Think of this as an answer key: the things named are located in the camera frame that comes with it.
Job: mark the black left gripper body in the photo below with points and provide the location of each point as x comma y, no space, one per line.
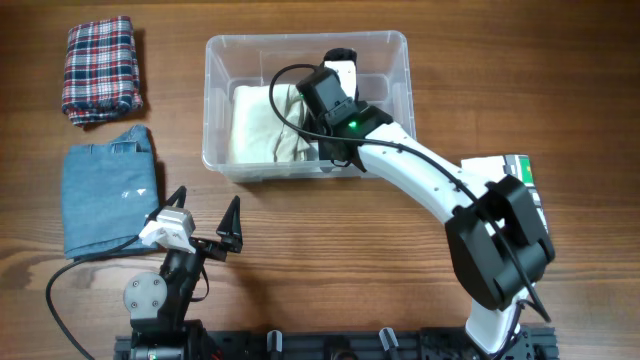
186,266

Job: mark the cream cloth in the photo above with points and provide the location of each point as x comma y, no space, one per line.
258,135

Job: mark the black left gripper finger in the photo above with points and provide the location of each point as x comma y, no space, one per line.
229,229
178,198

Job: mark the clear plastic storage container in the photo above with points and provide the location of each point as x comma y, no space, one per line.
383,78

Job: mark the red blue plaid cloth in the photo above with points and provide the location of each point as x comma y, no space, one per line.
101,72

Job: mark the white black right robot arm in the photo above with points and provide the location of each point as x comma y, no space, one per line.
498,243

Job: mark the black cloth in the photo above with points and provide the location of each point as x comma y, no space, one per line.
341,54

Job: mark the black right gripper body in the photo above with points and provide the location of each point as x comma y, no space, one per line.
363,106

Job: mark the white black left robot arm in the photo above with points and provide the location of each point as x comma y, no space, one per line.
158,302

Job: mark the white printed t-shirt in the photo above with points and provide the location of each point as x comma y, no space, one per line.
497,167

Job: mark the folded blue denim jeans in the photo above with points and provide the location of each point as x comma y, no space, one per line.
107,190

